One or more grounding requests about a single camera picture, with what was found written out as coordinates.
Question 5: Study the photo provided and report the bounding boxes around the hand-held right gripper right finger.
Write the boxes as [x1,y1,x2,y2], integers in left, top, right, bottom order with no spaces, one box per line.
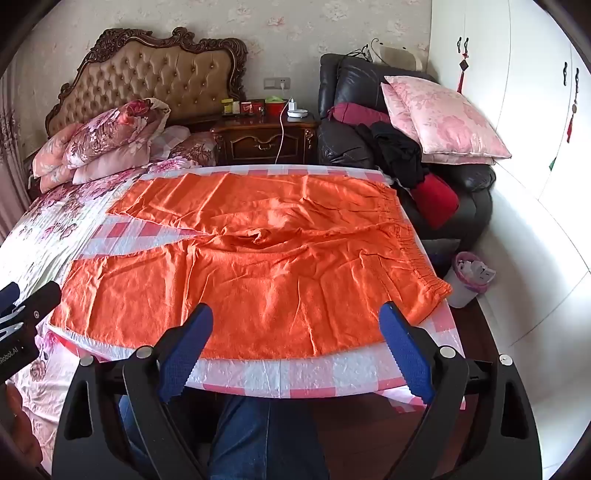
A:
[379,301,542,480]

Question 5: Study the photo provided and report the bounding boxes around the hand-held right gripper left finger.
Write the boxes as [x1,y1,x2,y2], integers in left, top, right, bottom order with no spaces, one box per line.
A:
[52,302,215,480]

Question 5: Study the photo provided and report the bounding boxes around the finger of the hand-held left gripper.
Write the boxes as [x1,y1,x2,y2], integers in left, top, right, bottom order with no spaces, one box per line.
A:
[0,282,22,315]
[17,281,62,325]

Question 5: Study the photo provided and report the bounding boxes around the orange pants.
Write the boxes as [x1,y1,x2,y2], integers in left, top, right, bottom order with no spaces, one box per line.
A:
[48,171,453,361]

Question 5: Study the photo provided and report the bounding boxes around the person's left hand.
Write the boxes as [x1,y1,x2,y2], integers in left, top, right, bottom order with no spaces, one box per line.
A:
[0,383,43,467]

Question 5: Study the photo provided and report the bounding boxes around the floral bed sheet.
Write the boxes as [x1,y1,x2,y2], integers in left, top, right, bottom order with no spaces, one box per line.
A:
[0,157,185,462]

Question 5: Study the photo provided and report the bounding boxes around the trash bin with pink liner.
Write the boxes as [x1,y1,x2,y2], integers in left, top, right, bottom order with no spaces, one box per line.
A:
[445,251,497,309]

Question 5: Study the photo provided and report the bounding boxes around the person's legs in jeans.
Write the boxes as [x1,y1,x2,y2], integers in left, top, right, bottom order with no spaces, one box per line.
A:
[117,394,331,480]

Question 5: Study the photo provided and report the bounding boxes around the pink white checked cloth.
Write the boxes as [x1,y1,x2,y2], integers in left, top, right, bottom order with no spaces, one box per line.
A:
[46,164,467,411]

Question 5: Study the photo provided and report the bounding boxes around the floral purple curtain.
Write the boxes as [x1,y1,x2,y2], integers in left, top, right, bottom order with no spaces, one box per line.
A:
[0,69,33,241]

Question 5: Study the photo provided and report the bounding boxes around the red cloth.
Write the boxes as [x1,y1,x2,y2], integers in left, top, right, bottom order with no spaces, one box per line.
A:
[409,173,461,230]

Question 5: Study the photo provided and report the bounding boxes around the dark red floral folded quilt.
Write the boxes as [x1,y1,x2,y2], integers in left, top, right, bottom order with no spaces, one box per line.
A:
[65,98,171,169]

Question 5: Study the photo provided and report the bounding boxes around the black clothes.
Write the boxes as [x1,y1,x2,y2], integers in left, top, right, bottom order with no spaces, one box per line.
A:
[355,121,430,188]

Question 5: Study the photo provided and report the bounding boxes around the dark floral pillow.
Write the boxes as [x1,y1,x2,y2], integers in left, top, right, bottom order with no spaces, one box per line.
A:
[168,131,220,167]

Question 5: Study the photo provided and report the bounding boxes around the black leather armchair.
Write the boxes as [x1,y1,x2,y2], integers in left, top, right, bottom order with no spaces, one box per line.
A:
[316,53,497,252]

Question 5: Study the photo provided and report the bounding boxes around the dark wooden nightstand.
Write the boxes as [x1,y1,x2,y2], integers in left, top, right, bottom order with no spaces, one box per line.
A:
[210,113,321,166]

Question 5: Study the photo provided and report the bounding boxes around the pink floral pillow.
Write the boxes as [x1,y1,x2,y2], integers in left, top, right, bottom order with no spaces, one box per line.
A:
[384,75,512,158]
[379,82,497,166]

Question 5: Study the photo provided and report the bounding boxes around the maroon cushion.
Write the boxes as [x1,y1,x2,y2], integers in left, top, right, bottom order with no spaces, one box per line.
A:
[327,102,393,127]

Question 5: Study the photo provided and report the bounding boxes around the tufted carved wooden headboard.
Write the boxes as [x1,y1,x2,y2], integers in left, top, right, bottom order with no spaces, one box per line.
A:
[45,27,249,139]

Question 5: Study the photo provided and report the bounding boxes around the items on nightstand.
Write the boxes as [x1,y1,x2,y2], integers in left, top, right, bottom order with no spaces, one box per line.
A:
[264,95,289,121]

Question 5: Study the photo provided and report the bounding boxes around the red tassel ornament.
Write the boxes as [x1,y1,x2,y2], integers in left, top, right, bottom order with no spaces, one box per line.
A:
[457,39,469,95]
[567,69,580,144]

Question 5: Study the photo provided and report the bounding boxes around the beige bag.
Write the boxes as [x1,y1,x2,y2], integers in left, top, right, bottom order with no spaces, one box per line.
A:
[369,39,423,72]

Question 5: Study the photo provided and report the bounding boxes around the white wardrobe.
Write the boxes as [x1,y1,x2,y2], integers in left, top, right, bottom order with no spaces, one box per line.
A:
[427,0,591,213]

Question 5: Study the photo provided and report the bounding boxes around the white charger cable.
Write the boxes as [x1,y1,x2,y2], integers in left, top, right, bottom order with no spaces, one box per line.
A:
[274,97,296,165]

